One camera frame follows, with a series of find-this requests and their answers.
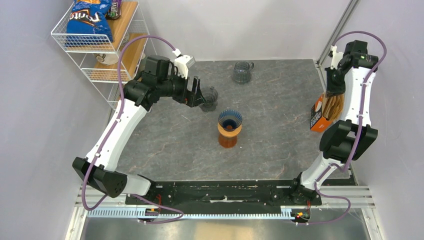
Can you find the white ceramic mug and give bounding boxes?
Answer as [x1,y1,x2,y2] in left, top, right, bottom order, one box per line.
[93,50,121,66]

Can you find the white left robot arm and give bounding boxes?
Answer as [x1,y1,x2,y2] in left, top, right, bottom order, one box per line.
[72,55,205,198]

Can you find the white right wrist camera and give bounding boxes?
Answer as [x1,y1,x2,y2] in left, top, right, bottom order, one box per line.
[328,45,344,70]

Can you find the blue plastic dripper cone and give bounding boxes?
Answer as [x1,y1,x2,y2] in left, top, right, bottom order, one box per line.
[218,109,243,130]

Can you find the clear glass pitcher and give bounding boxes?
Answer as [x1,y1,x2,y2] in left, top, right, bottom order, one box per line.
[231,61,255,84]

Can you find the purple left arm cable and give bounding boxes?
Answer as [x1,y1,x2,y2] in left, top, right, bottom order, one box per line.
[81,35,185,225]

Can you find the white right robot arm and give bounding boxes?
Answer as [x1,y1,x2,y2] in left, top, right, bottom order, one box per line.
[289,40,379,205]

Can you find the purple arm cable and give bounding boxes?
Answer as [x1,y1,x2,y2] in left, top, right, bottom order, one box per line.
[296,30,388,227]
[81,35,185,225]

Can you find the white wire wooden shelf rack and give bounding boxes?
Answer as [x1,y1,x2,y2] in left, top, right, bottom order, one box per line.
[50,0,157,109]

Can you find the blue chips bag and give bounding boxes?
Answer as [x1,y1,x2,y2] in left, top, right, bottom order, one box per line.
[66,0,114,42]

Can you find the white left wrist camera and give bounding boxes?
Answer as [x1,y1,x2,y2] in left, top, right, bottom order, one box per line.
[172,48,196,79]

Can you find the brown paper coffee filters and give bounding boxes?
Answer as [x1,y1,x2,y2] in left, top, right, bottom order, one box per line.
[322,94,345,122]

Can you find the aluminium frame rail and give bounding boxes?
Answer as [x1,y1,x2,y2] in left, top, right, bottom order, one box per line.
[65,186,385,240]

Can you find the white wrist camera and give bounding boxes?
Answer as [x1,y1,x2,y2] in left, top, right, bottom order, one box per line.
[172,48,196,79]
[328,45,344,70]

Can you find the smoky glass dripper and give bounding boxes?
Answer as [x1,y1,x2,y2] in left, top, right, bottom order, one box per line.
[199,86,219,112]

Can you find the coffee paper filter box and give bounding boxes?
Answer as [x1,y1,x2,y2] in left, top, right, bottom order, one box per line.
[310,93,333,133]

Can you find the wooden ring dripper holder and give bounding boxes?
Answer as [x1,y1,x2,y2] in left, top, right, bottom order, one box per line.
[217,123,243,138]

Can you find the dark snack packet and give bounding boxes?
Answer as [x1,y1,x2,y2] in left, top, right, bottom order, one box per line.
[106,0,122,20]

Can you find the orange glass carafe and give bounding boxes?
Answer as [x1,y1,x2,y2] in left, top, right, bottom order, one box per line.
[218,134,238,149]

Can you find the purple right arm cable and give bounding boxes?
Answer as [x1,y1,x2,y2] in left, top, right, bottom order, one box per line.
[296,30,388,227]

